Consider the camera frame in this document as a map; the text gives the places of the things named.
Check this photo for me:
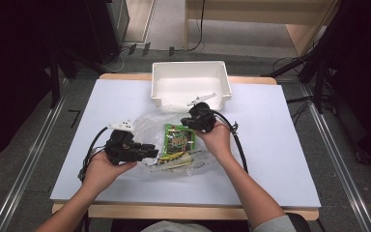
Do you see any white plastic bin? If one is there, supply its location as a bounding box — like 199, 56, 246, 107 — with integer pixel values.
150, 60, 233, 112

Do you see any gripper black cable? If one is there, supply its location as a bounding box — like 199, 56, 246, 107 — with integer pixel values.
212, 110, 249, 174
77, 126, 109, 183

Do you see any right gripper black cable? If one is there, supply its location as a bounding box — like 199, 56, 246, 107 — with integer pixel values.
212, 110, 249, 174

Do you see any person's grey clothing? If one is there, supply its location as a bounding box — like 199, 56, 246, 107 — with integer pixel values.
139, 215, 299, 232

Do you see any black tripod stand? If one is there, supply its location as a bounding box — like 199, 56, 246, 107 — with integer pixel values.
261, 32, 346, 114
43, 44, 110, 109

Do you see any wooden table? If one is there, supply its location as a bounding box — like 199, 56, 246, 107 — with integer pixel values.
51, 72, 320, 221

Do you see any green snack packet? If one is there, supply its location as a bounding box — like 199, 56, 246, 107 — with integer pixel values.
161, 123, 197, 157

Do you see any white floor cable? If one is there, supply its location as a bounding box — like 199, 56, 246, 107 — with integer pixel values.
104, 47, 126, 73

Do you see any person's left hand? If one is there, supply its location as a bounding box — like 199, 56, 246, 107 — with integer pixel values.
82, 151, 138, 196

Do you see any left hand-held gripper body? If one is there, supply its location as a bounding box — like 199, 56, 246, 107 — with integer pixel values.
104, 120, 145, 166

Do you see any light wooden desk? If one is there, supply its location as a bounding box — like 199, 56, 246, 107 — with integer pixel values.
184, 0, 340, 57

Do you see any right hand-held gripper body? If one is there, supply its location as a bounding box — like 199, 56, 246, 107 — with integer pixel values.
186, 92, 218, 133

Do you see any white table cover sheet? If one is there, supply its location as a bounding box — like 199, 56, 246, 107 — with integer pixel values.
49, 78, 322, 209

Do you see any translucent plastic bag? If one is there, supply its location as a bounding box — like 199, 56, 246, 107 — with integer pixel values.
130, 107, 221, 178

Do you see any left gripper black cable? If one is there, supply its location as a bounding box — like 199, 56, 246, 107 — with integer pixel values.
77, 126, 109, 183

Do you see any yellow elongated object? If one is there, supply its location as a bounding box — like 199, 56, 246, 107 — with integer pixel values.
158, 151, 188, 162

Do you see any metal floor rail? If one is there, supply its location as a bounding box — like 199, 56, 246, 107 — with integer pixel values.
299, 81, 371, 232
0, 78, 71, 232

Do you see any black hanging cable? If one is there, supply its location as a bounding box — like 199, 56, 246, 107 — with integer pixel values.
187, 0, 207, 52

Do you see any person's right hand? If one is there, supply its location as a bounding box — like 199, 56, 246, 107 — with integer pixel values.
195, 121, 235, 162

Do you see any black cabinet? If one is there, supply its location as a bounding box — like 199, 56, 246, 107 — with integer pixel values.
83, 0, 130, 65

